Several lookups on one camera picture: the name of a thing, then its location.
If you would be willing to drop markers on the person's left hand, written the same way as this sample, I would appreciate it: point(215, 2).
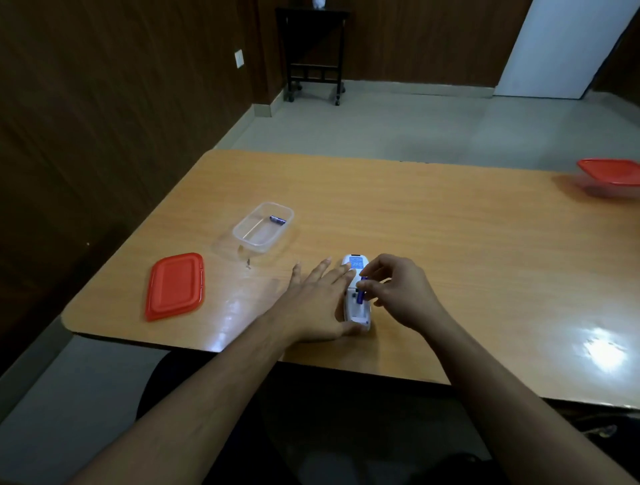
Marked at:
point(312, 305)

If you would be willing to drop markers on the person's right hand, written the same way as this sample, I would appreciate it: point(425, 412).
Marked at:
point(406, 295)

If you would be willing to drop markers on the person's left thumb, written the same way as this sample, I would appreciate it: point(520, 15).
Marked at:
point(345, 330)

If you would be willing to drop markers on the person's left little finger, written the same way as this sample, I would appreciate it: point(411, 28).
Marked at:
point(296, 275)

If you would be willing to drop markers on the person's right thumb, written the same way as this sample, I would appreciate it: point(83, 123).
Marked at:
point(370, 287)

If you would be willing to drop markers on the person's left middle finger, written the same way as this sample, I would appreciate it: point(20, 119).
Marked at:
point(337, 274)

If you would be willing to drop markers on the blue battery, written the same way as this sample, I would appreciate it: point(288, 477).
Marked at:
point(360, 291)
point(277, 220)

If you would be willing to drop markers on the white remote control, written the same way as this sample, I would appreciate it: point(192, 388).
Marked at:
point(356, 295)

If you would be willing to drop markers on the person's right forearm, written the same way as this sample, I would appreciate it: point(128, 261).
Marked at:
point(520, 414)

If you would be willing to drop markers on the person's left forearm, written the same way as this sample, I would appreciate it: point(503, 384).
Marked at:
point(185, 414)

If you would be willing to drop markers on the clear plastic container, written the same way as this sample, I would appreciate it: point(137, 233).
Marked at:
point(263, 226)

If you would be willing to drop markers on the person's black trousers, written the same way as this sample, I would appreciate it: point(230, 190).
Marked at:
point(280, 424)

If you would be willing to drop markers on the red container lid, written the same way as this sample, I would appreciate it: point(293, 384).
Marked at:
point(175, 286)

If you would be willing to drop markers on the black wooden side table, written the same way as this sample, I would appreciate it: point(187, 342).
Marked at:
point(313, 47)

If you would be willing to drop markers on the clear container with red lid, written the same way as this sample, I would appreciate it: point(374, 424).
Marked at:
point(609, 176)

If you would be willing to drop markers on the white door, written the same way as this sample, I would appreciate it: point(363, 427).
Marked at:
point(562, 47)

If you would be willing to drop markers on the white wall socket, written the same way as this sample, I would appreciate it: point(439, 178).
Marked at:
point(239, 58)

